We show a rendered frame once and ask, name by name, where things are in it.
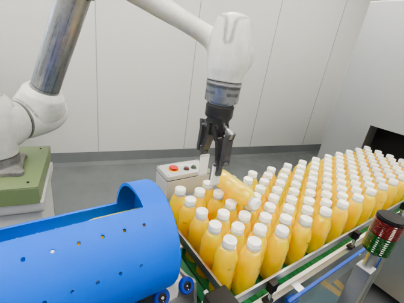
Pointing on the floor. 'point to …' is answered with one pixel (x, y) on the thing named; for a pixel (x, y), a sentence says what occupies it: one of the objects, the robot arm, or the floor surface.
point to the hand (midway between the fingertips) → (209, 171)
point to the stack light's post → (356, 284)
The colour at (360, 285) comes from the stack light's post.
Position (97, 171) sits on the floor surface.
